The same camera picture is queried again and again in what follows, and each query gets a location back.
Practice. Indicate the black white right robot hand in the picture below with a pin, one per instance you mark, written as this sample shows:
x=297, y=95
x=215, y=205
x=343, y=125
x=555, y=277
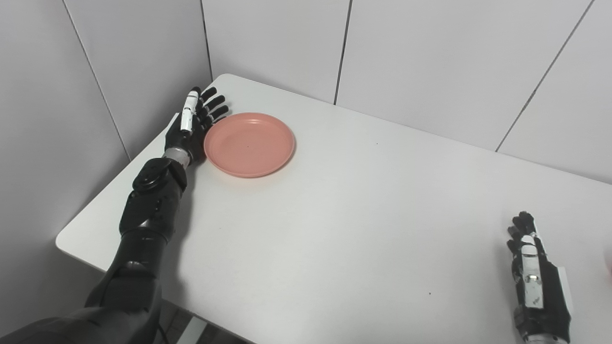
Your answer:
x=545, y=296

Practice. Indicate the pink round plate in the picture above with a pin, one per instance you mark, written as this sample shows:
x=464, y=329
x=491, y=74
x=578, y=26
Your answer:
x=248, y=143

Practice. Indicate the red apple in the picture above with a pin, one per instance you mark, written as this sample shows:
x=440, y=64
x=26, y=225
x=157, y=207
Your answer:
x=609, y=262

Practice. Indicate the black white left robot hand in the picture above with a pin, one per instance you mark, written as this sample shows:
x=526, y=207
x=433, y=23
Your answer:
x=184, y=136

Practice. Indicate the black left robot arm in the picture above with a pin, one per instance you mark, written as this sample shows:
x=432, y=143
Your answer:
x=143, y=224

